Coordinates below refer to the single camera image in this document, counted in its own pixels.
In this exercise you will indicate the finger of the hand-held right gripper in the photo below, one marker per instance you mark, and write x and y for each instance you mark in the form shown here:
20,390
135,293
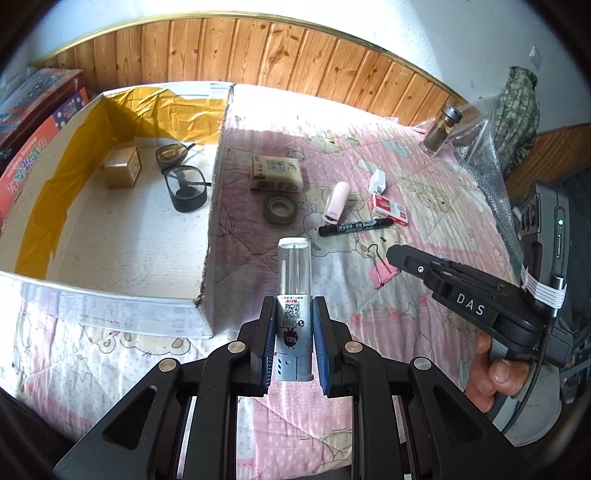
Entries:
489,286
415,261

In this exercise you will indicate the pink binder clip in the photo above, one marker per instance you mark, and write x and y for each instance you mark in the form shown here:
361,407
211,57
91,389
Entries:
384,274

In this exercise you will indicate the pink stapler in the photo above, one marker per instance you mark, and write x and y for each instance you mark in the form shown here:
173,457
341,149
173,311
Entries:
336,203

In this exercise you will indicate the red and white staples box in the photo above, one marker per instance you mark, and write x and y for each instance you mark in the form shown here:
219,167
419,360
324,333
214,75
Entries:
390,208

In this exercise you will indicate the glass jar with metal lid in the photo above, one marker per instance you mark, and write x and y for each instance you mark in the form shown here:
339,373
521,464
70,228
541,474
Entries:
438,134

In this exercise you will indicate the orange printed toy box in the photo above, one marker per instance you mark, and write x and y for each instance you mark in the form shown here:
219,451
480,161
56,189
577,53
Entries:
23,175

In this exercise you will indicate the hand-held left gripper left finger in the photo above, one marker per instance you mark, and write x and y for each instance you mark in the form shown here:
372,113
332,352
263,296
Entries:
267,350

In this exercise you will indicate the beige printed packet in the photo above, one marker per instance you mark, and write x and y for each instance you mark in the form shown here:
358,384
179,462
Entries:
276,170

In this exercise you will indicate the green tape roll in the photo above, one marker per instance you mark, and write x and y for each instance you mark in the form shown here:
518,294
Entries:
271,212

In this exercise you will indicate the clear plastic glue tube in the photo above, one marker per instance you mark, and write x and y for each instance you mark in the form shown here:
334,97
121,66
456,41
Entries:
295,277

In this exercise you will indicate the dark printed toy box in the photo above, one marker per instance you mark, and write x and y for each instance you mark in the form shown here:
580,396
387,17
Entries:
41,101

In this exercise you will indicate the black frame safety goggles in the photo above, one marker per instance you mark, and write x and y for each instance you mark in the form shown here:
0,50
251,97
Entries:
184,201

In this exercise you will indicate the black marker pen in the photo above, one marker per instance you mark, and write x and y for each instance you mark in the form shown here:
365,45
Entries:
355,227

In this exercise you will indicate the small brown cardboard box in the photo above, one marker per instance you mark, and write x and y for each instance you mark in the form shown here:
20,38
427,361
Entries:
120,168

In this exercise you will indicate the pink printed blanket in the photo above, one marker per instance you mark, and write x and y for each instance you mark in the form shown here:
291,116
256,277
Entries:
138,369

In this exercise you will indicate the person's right hand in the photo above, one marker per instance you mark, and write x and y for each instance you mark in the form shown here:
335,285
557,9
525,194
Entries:
498,378

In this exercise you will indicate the clear bubble wrap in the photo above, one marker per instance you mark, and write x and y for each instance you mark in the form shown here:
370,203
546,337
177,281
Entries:
489,175

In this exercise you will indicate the yellow tinted glasses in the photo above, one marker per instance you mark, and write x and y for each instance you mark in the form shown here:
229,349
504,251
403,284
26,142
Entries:
168,154

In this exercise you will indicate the camouflage cloth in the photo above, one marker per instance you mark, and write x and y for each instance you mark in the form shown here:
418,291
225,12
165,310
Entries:
519,115

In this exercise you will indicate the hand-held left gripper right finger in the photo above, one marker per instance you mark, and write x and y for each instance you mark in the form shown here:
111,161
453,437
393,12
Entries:
321,350

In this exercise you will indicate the small white box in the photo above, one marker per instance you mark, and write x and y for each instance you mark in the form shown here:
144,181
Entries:
377,181

